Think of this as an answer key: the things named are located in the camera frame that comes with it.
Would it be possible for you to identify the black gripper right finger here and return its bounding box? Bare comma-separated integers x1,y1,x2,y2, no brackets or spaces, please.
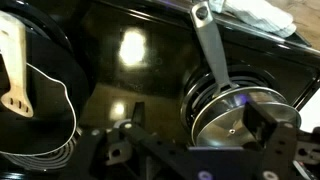
242,99,298,180

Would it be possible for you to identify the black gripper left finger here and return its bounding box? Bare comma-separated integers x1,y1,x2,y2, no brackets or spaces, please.
118,101,191,174

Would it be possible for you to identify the wooden spoon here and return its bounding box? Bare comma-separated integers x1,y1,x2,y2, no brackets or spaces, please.
0,9,35,119

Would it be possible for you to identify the black electric stove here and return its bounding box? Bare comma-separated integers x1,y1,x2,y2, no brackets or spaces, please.
0,0,320,180

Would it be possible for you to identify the black saucepan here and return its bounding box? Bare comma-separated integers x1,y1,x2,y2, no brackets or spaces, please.
0,0,92,158

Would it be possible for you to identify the steel frying pan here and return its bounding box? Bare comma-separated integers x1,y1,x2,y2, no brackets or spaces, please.
189,1,303,149

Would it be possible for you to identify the cream towel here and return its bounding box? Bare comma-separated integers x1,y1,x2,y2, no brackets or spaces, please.
209,0,298,39

